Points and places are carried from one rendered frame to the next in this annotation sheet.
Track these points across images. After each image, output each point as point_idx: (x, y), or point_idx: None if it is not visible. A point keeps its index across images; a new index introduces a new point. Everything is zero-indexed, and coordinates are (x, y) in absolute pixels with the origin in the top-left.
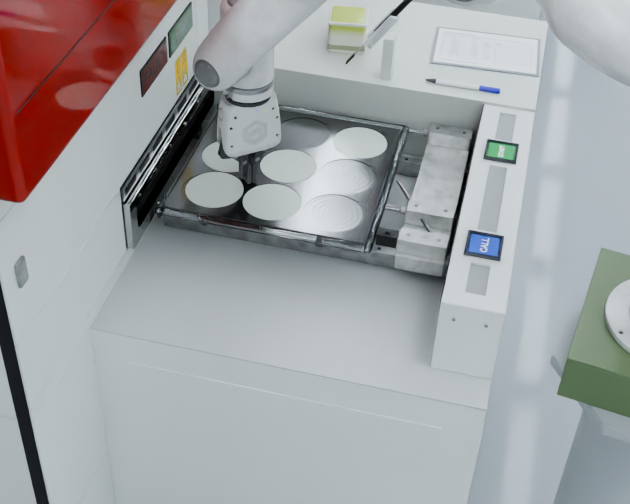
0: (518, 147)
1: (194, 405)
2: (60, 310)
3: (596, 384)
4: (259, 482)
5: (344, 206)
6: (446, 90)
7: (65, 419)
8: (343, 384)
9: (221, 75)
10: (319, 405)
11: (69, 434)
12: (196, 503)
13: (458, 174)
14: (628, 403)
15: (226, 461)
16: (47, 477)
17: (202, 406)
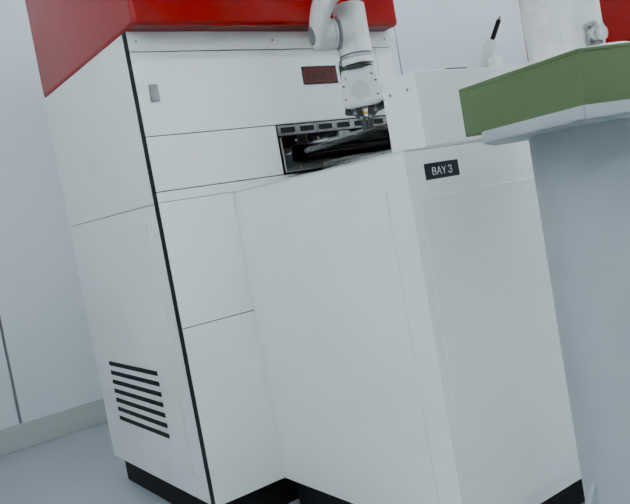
0: None
1: (276, 238)
2: (197, 151)
3: (480, 104)
4: (317, 309)
5: None
6: None
7: (197, 234)
8: (331, 172)
9: (314, 30)
10: (324, 201)
11: (201, 250)
12: (295, 352)
13: None
14: (503, 108)
15: (299, 292)
16: (171, 258)
17: (279, 237)
